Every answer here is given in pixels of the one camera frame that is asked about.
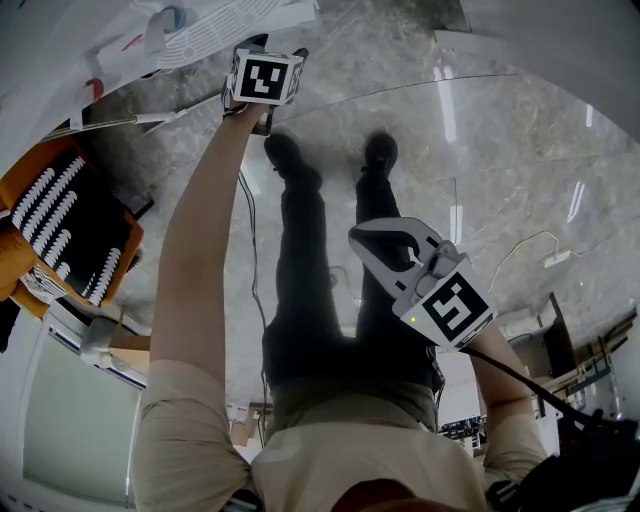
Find white power cable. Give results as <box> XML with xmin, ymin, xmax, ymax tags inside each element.
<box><xmin>489</xmin><ymin>229</ymin><xmax>561</xmax><ymax>291</ymax></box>
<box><xmin>569</xmin><ymin>219</ymin><xmax>640</xmax><ymax>259</ymax></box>

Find black white scalloped throw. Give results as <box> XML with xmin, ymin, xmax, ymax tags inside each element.
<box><xmin>9</xmin><ymin>148</ymin><xmax>135</xmax><ymax>307</ymax></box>

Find white framed glass door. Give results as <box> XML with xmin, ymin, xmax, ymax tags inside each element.
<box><xmin>0</xmin><ymin>299</ymin><xmax>149</xmax><ymax>509</ymax></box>

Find white cabinet with door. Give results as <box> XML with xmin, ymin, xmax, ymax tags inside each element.
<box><xmin>0</xmin><ymin>0</ymin><xmax>321</xmax><ymax>166</ymax></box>

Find brown cardboard box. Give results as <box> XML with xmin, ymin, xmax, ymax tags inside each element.
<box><xmin>229</xmin><ymin>404</ymin><xmax>274</xmax><ymax>446</ymax></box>

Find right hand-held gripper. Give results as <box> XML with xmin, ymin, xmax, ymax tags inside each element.
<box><xmin>348</xmin><ymin>217</ymin><xmax>496</xmax><ymax>350</ymax></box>

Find person's right leg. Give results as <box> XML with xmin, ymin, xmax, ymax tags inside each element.
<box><xmin>349</xmin><ymin>130</ymin><xmax>444</xmax><ymax>396</ymax></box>

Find orange sofa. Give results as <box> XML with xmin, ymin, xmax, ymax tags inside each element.
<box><xmin>0</xmin><ymin>137</ymin><xmax>146</xmax><ymax>321</ymax></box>

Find person's left leg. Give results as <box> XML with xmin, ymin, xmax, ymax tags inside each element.
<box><xmin>262</xmin><ymin>130</ymin><xmax>351</xmax><ymax>396</ymax></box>

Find thick black cable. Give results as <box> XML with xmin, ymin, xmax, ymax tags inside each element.
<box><xmin>459</xmin><ymin>347</ymin><xmax>601</xmax><ymax>431</ymax></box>

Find person's right forearm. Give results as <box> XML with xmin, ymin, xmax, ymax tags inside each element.
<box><xmin>469</xmin><ymin>324</ymin><xmax>534</xmax><ymax>411</ymax></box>

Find thin striped white blanket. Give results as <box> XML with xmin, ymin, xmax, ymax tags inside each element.
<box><xmin>19</xmin><ymin>264</ymin><xmax>71</xmax><ymax>301</ymax></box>

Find thin grey cable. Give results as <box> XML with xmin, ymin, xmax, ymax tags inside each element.
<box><xmin>237</xmin><ymin>169</ymin><xmax>271</xmax><ymax>446</ymax></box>

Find person's left forearm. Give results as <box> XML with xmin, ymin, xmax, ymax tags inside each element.
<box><xmin>149</xmin><ymin>102</ymin><xmax>269</xmax><ymax>386</ymax></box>

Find person's leg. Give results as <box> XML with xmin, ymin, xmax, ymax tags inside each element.
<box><xmin>262</xmin><ymin>130</ymin><xmax>351</xmax><ymax>396</ymax></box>
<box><xmin>349</xmin><ymin>130</ymin><xmax>444</xmax><ymax>396</ymax></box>

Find metal handled mop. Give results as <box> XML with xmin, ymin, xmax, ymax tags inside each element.
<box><xmin>42</xmin><ymin>107</ymin><xmax>191</xmax><ymax>139</ymax></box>

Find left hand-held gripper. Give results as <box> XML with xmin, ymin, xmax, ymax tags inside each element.
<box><xmin>227</xmin><ymin>33</ymin><xmax>310</xmax><ymax>137</ymax></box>

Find person's beige shirt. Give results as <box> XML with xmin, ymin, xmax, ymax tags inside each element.
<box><xmin>129</xmin><ymin>357</ymin><xmax>549</xmax><ymax>512</ymax></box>

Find black shoulder pack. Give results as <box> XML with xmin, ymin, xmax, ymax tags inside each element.
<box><xmin>484</xmin><ymin>409</ymin><xmax>640</xmax><ymax>512</ymax></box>

